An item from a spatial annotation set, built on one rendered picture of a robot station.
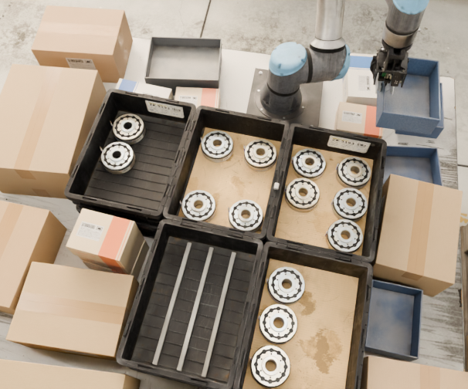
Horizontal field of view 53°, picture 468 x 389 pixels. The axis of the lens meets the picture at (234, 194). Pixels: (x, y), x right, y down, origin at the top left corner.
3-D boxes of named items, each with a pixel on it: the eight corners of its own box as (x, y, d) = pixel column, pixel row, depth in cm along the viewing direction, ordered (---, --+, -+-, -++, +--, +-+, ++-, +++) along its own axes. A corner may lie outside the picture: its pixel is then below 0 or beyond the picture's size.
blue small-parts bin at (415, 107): (378, 69, 137) (384, 53, 131) (429, 76, 136) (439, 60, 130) (375, 126, 129) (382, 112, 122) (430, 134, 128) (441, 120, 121)
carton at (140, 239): (81, 259, 143) (73, 252, 137) (97, 224, 148) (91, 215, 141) (129, 275, 141) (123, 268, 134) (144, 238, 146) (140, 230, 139)
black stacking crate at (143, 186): (117, 109, 163) (109, 89, 152) (199, 125, 160) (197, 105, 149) (75, 211, 146) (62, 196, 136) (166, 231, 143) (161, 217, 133)
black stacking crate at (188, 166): (201, 125, 160) (198, 106, 149) (286, 142, 156) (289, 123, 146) (167, 231, 143) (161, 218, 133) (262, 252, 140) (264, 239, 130)
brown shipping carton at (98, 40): (47, 78, 183) (30, 49, 168) (61, 35, 192) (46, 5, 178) (122, 83, 181) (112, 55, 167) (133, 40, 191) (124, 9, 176)
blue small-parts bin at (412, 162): (376, 193, 160) (381, 184, 154) (373, 154, 167) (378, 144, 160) (435, 195, 160) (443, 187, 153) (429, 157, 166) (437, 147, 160)
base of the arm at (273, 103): (262, 81, 175) (264, 62, 167) (302, 86, 175) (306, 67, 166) (257, 113, 168) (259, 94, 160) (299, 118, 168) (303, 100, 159)
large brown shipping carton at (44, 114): (35, 99, 179) (11, 63, 161) (112, 105, 177) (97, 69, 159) (1, 193, 162) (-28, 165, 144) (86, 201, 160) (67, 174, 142)
